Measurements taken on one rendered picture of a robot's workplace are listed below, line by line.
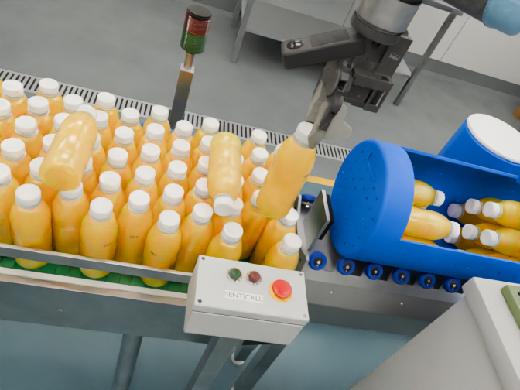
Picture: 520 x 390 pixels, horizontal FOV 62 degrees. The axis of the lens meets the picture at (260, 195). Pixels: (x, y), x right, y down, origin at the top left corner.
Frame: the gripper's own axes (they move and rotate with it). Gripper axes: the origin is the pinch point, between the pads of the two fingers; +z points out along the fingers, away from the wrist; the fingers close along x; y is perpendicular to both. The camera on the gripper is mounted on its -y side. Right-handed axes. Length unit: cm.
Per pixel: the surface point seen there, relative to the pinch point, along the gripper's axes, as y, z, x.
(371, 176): 22.5, 15.6, 12.0
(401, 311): 46, 48, -1
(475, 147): 86, 33, 63
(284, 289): 2.6, 21.7, -16.3
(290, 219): 5.7, 23.4, 1.9
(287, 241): 4.6, 23.4, -4.3
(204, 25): -19, 9, 46
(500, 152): 92, 30, 59
